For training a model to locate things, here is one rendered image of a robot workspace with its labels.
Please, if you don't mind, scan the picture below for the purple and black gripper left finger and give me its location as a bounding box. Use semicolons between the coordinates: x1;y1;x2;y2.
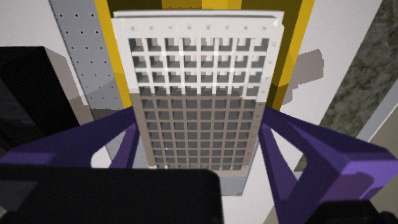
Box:
0;105;140;168

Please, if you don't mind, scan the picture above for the yellow open-top bin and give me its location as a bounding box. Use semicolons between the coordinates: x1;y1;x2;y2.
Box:
94;0;315;111

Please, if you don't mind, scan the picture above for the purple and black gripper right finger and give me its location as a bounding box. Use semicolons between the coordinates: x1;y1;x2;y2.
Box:
258;105;398;224

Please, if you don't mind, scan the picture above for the white well plate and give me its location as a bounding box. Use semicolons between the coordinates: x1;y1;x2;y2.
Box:
111;9;284;177

